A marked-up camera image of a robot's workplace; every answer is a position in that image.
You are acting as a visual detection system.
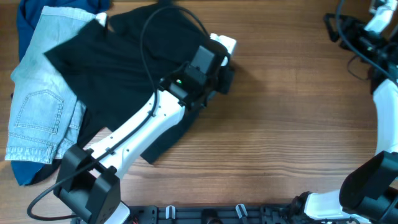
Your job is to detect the black shorts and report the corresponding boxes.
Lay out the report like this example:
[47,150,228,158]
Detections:
[45,1,210,146]

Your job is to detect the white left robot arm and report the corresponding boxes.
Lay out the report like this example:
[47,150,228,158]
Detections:
[53,34,237,223]

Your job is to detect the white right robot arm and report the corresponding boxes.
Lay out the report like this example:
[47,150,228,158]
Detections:
[285,1,397,224]

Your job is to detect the white garment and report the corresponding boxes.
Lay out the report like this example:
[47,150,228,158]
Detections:
[95,12,108,27]

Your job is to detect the light blue denim jeans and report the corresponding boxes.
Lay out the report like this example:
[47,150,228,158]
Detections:
[5,6,96,164]

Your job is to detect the dark blue garment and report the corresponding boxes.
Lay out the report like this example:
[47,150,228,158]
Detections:
[6,0,111,185]

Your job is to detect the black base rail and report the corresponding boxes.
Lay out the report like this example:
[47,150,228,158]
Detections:
[70,203,361,224]

